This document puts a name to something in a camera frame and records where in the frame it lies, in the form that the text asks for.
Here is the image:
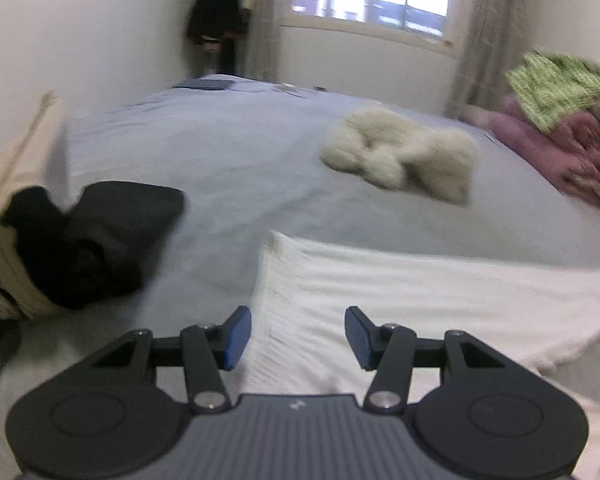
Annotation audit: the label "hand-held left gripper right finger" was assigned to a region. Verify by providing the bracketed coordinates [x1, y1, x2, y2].
[344, 305, 512, 414]

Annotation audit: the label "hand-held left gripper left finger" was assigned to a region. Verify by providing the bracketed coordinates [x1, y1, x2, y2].
[88, 305, 253, 414]

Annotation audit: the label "white knit sweater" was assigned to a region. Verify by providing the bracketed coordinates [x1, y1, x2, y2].
[239, 229, 600, 480]

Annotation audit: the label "dark hanging clothes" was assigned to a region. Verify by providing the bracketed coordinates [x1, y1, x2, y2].
[187, 0, 254, 76]

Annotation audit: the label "black folded garment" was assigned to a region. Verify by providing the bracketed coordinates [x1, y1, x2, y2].
[0, 182, 186, 311]

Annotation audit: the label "bed with grey sheet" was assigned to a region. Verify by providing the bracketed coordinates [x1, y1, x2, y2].
[0, 74, 600, 480]

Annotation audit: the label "white plush dog toy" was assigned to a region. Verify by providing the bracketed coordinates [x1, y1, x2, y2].
[319, 107, 481, 207]

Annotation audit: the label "pink bolster pillow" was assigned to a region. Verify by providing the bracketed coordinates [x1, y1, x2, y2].
[459, 104, 497, 127]

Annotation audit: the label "dark blue flat case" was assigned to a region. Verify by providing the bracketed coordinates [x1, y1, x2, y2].
[172, 77, 236, 92]

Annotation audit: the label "pink quilt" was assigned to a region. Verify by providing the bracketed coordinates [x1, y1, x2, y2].
[484, 99, 600, 217]

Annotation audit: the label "grey narrow curtain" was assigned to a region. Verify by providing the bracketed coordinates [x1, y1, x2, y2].
[244, 0, 297, 84]

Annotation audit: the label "grey wide curtain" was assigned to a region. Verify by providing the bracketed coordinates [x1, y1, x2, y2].
[444, 0, 529, 119]

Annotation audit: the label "green patterned cloth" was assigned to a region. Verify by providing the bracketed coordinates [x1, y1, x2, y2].
[504, 50, 600, 131]

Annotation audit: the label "white cable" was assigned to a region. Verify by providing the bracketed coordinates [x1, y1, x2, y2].
[269, 82, 327, 97]

